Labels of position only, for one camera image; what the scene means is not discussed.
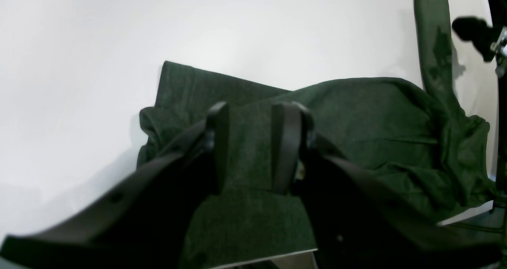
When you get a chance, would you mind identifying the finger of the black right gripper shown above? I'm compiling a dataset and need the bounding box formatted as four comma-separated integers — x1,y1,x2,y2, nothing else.
452,17,497,63

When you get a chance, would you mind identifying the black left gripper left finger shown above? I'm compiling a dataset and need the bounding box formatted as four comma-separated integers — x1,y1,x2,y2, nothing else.
1,102,229,269

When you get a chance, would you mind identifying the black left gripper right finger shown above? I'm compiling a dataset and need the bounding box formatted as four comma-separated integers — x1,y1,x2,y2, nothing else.
271,103,502,269

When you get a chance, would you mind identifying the dark green long-sleeve shirt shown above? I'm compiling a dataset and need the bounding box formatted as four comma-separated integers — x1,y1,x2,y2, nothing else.
137,0,496,269

